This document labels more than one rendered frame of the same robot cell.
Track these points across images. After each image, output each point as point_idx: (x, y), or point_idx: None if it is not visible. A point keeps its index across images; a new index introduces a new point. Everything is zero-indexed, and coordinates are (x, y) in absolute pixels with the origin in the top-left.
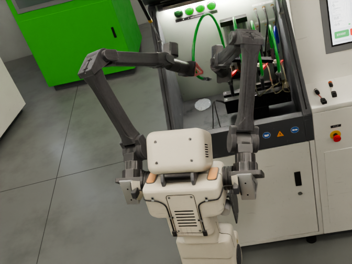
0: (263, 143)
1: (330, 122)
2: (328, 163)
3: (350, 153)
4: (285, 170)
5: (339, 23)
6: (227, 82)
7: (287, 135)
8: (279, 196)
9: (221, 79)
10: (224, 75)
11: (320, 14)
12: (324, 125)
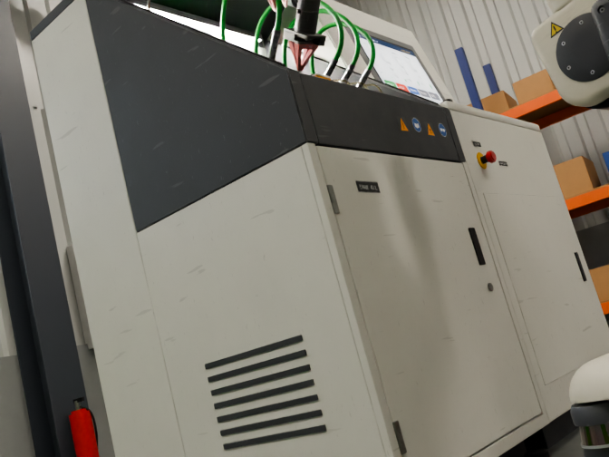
0: (417, 142)
1: (469, 135)
2: (495, 218)
3: (506, 205)
4: (457, 219)
5: (382, 72)
6: (321, 41)
7: (439, 138)
8: (469, 291)
9: (311, 34)
10: (315, 26)
11: (360, 54)
12: (467, 137)
